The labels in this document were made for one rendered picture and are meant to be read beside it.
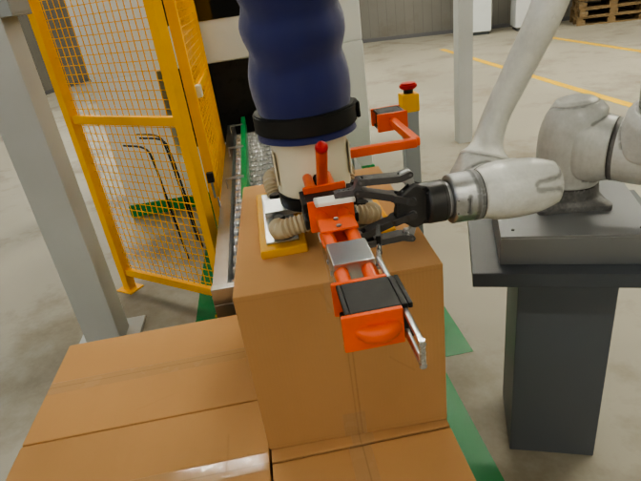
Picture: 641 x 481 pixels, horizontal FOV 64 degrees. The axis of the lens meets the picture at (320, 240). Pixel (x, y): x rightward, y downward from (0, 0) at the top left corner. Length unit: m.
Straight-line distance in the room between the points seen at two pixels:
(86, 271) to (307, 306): 1.66
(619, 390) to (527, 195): 1.36
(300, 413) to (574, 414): 0.96
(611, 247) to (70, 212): 1.99
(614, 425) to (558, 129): 1.09
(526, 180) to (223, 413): 0.87
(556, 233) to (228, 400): 0.90
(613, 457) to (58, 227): 2.24
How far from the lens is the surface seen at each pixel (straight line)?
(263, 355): 1.05
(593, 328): 1.63
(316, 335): 1.03
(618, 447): 2.02
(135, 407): 1.45
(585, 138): 1.40
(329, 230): 0.83
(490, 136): 1.11
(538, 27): 1.05
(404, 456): 1.18
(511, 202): 0.95
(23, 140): 2.36
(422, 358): 0.59
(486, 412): 2.03
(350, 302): 0.63
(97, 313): 2.63
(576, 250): 1.39
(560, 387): 1.75
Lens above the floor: 1.45
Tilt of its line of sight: 27 degrees down
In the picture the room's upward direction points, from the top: 8 degrees counter-clockwise
